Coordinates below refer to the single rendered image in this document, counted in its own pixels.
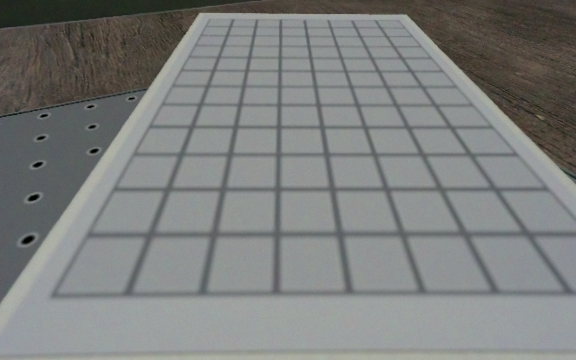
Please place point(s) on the grey perforated base plate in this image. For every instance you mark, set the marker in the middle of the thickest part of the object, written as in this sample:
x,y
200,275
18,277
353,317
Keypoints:
x,y
46,155

